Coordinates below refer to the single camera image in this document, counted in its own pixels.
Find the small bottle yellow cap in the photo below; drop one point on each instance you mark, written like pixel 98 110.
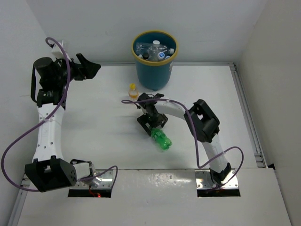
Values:
pixel 133 91

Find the square clear bottle white cap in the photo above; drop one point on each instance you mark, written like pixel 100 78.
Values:
pixel 154 51

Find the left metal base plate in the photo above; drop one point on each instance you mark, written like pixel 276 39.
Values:
pixel 102 182

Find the blue bin yellow rim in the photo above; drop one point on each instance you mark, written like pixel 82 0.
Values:
pixel 154 75

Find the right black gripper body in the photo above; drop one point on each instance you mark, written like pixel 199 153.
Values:
pixel 154 120

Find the small bottle black cap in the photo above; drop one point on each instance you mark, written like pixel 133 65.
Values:
pixel 145 56

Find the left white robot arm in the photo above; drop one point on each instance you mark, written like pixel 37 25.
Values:
pixel 48 170

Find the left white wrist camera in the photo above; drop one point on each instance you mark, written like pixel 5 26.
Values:
pixel 57 52

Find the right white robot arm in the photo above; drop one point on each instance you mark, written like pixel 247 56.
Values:
pixel 202 122

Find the bottle with blue label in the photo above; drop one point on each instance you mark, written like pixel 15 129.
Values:
pixel 161 56

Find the green plastic bottle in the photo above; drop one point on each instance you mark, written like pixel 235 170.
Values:
pixel 161 139

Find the metal base plate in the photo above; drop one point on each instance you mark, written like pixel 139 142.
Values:
pixel 204 181
pixel 102 182

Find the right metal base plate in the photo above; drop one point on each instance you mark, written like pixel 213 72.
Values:
pixel 204 181

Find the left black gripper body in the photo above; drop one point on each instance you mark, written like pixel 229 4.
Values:
pixel 75 73

